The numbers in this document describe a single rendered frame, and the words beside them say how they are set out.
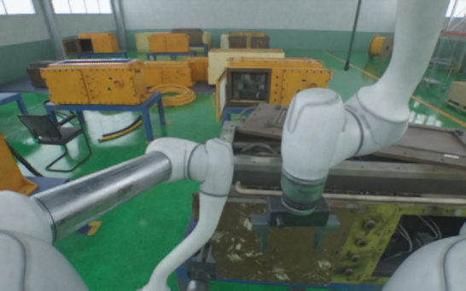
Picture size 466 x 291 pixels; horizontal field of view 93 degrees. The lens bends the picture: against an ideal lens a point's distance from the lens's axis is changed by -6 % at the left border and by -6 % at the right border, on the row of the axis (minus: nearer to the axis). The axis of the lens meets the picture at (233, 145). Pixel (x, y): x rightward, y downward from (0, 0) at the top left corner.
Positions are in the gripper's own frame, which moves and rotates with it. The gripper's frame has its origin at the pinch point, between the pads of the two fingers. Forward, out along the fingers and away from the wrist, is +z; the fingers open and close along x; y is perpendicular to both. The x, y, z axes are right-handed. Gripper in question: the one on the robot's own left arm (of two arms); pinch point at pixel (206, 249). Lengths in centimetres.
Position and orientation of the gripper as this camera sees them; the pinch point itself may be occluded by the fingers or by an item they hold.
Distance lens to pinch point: 119.5
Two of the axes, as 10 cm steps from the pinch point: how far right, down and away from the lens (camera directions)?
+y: 0.0, 8.7, 4.9
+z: 0.9, -4.9, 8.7
